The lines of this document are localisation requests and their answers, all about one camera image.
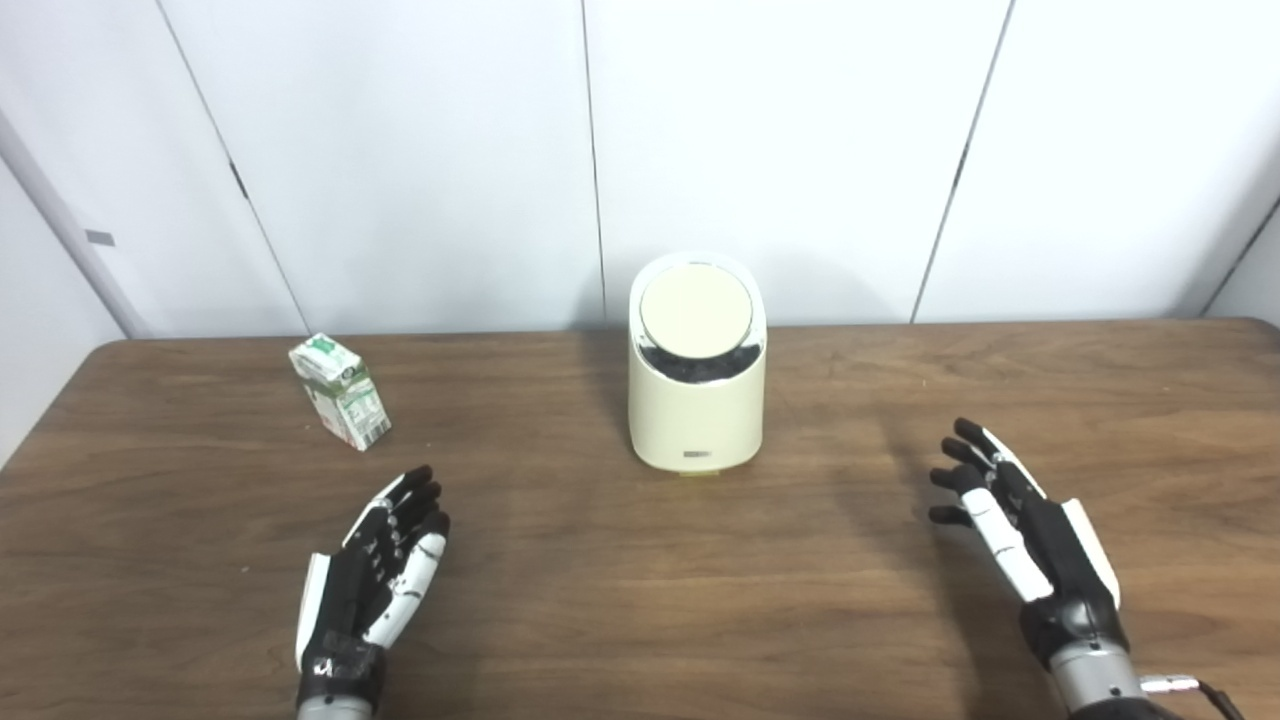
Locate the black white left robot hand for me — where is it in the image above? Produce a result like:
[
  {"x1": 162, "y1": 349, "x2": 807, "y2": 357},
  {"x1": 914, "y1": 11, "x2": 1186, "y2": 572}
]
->
[{"x1": 295, "y1": 465, "x2": 451, "y2": 703}]

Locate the cream-colored bin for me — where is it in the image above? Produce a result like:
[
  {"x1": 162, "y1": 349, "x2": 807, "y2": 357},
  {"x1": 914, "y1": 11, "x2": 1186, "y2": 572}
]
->
[{"x1": 628, "y1": 252, "x2": 768, "y2": 476}]

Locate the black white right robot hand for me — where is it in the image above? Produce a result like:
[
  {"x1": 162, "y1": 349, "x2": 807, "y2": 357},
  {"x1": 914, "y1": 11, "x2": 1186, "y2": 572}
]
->
[{"x1": 928, "y1": 418, "x2": 1131, "y2": 669}]

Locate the round cream bin lid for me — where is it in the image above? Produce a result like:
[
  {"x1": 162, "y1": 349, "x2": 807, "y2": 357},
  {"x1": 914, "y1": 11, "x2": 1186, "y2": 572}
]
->
[{"x1": 640, "y1": 266, "x2": 754, "y2": 353}]

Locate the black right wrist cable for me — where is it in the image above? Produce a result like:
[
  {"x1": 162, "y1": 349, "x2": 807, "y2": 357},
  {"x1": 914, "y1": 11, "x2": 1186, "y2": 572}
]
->
[{"x1": 1140, "y1": 677, "x2": 1246, "y2": 720}]

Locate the green white milk carton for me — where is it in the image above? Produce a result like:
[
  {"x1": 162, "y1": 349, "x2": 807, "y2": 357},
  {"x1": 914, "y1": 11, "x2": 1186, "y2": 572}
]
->
[{"x1": 289, "y1": 333, "x2": 392, "y2": 452}]

